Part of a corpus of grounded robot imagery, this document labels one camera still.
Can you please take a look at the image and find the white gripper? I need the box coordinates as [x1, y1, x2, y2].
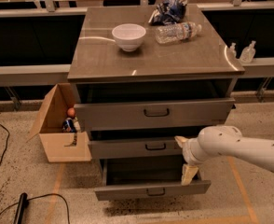
[174, 136, 209, 186]

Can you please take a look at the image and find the grey drawer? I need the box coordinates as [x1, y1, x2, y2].
[95, 155, 211, 201]
[75, 98, 235, 131]
[88, 133, 218, 160]

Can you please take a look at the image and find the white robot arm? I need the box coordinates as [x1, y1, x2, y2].
[174, 125, 274, 186]

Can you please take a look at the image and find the grey bottom drawer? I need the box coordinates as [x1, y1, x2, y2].
[95, 155, 211, 201]

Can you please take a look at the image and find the grey top drawer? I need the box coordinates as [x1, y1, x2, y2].
[75, 98, 235, 131]

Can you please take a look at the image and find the grey drawer cabinet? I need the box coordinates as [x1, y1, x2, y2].
[67, 4, 246, 161]

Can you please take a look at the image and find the small sanitizer pump bottle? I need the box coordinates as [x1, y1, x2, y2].
[229, 42, 237, 57]

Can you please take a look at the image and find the blue soda can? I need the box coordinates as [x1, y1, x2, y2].
[62, 119, 76, 133]

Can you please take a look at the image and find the large sanitizer pump bottle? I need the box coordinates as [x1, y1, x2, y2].
[240, 40, 256, 63]

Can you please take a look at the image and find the orange fruit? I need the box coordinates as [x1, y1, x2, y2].
[67, 107, 75, 119]

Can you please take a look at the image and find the clear plastic water bottle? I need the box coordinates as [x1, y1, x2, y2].
[155, 21, 202, 44]

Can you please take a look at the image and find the white bowl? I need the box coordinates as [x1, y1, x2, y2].
[112, 23, 146, 52]

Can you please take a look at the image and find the cardboard box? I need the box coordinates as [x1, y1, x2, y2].
[28, 83, 91, 162]

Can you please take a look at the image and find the blue chip bag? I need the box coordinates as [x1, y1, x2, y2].
[148, 0, 187, 25]

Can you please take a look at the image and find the black floor cable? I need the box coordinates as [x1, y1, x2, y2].
[0, 192, 71, 224]

